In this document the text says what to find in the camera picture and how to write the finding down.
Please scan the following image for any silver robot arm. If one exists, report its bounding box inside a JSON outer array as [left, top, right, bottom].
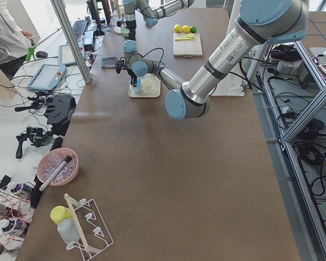
[[121, 1, 309, 120], [123, 0, 194, 40]]

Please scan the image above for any wooden cutting board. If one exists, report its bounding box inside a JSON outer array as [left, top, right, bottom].
[[173, 33, 203, 58]]

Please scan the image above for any green bowl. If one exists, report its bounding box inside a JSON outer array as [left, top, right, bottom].
[[121, 26, 130, 38]]

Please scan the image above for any beige rabbit tray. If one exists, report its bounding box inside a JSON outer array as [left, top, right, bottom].
[[128, 73, 161, 98]]

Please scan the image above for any black monitor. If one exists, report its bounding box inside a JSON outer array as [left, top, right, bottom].
[[86, 0, 111, 36]]

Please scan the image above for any cream white cup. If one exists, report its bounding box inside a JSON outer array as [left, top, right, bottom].
[[141, 78, 153, 94]]

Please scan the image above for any pink bowl with ice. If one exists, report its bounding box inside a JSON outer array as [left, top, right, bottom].
[[37, 148, 79, 186]]

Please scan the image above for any clear cup on rack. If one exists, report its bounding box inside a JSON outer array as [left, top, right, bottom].
[[57, 218, 80, 245]]

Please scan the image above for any yellow cup on rack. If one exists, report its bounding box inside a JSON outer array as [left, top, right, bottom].
[[50, 206, 73, 225]]

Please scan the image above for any blue teach pendant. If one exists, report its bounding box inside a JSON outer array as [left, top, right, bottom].
[[27, 64, 66, 91], [58, 44, 76, 66]]

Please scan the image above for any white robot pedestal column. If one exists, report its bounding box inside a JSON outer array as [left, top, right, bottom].
[[209, 0, 245, 96]]

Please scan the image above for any blue cup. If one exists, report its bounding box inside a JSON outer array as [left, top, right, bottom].
[[132, 77, 142, 94]]

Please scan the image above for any yellow lemon near lime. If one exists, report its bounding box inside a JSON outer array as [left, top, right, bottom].
[[182, 25, 191, 34]]

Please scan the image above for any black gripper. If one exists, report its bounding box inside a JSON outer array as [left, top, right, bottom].
[[126, 19, 136, 40], [127, 69, 137, 87]]

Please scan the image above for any grey folded cloth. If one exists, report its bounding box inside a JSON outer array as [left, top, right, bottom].
[[101, 57, 117, 69]]

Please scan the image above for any green lime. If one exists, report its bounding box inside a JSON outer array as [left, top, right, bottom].
[[190, 26, 197, 33]]

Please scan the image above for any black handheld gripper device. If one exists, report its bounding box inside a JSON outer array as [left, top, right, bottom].
[[15, 126, 53, 159]]

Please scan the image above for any yellow plastic knife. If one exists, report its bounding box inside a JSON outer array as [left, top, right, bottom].
[[174, 37, 194, 41]]

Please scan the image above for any yellow lemon far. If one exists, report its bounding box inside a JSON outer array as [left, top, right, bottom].
[[174, 24, 182, 33]]

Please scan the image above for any metal muddler in bowl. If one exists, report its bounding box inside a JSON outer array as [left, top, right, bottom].
[[39, 156, 72, 192]]

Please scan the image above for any wooden cup tree stand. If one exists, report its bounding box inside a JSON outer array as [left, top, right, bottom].
[[110, 0, 124, 35]]

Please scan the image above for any white wire rack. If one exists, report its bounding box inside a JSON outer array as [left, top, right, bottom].
[[64, 194, 114, 260]]

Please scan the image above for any aluminium frame post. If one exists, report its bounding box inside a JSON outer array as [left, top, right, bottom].
[[51, 0, 91, 84]]

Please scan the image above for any black keyboard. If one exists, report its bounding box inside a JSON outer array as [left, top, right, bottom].
[[72, 20, 87, 42]]

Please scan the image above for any person in white jacket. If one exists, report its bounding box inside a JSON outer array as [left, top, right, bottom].
[[0, 1, 33, 79]]

